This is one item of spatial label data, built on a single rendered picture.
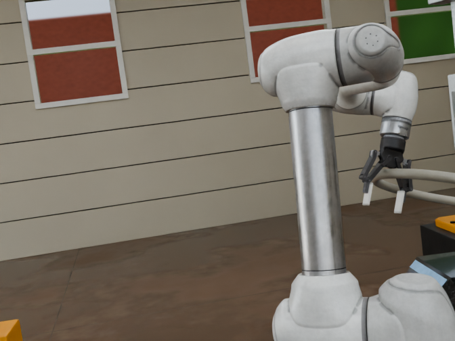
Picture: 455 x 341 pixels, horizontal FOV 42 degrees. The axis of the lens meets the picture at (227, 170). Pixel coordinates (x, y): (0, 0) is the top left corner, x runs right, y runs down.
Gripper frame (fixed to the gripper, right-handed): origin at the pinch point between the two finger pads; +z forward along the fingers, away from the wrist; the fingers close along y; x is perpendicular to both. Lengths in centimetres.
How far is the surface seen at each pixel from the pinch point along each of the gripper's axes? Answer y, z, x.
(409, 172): 0.6, -9.0, -10.3
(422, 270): 51, 16, 44
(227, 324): 56, 77, 259
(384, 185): 11.5, -8.6, 18.5
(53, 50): -110, -179, 631
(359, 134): 318, -171, 585
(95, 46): -61, -197, 622
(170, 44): 31, -224, 610
